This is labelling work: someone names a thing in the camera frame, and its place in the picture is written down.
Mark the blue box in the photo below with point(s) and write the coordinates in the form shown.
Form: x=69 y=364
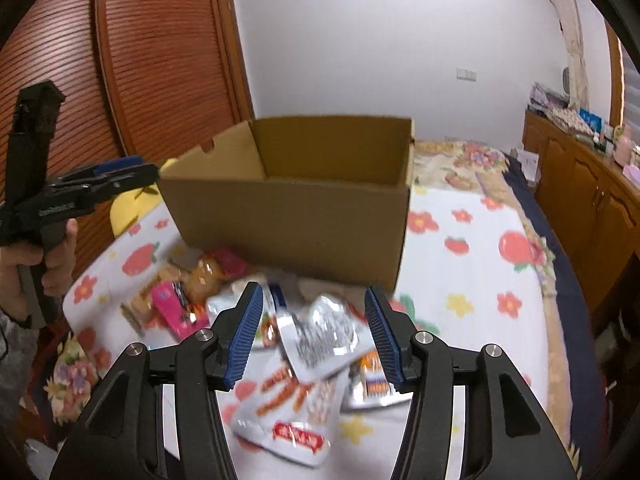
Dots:
x=590 y=121

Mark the silver white snack packet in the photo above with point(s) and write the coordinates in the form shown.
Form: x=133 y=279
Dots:
x=320 y=335

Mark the patterned tray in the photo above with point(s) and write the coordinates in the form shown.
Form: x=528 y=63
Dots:
x=570 y=121

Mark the person's left hand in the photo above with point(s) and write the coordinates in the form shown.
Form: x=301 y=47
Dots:
x=60 y=260

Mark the yellow plush toy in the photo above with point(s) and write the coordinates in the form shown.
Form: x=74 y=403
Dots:
x=130 y=210

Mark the white wall switch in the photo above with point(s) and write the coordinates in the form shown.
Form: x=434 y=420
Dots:
x=466 y=74

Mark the tan biscuit packet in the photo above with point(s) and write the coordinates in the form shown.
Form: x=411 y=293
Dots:
x=140 y=307

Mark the wooden cabinet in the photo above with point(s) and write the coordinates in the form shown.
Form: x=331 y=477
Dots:
x=575 y=190

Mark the wooden wardrobe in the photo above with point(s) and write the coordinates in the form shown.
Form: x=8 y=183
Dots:
x=150 y=60

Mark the brown cardboard box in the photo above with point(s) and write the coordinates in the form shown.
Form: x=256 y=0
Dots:
x=280 y=220

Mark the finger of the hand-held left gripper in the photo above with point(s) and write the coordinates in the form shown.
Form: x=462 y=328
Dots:
x=120 y=180
x=120 y=163

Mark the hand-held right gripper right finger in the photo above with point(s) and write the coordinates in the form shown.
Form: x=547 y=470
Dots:
x=382 y=335

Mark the purple container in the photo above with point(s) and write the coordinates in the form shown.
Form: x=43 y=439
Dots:
x=632 y=174

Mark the white packet blue stripe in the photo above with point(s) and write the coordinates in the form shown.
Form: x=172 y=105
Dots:
x=276 y=305

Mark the white floral blanket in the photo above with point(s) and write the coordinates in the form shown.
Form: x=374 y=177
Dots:
x=475 y=280

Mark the stack of papers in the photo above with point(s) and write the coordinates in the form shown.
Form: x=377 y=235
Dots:
x=547 y=97

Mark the white window blind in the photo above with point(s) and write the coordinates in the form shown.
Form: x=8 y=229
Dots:
x=632 y=100

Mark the navy bordered floral quilt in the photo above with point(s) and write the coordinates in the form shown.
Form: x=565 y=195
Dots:
x=545 y=240

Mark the pink container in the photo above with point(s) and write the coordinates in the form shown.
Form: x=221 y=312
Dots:
x=627 y=146

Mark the wrapped white pipe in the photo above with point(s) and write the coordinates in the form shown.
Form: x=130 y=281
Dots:
x=572 y=25

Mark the orange bread packet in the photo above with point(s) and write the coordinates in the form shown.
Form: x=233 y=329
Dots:
x=205 y=275

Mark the red pink snack packet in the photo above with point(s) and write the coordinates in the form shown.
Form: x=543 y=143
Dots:
x=231 y=262

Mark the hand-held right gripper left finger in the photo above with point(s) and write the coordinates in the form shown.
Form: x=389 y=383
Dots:
x=245 y=340

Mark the silver packet orange print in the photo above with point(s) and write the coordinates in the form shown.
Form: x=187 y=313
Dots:
x=370 y=385

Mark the small round clock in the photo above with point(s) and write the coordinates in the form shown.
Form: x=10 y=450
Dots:
x=566 y=80

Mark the white packet red label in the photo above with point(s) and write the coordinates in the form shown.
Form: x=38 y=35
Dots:
x=280 y=410

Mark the wooden window frame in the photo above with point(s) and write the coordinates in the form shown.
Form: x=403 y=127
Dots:
x=615 y=75

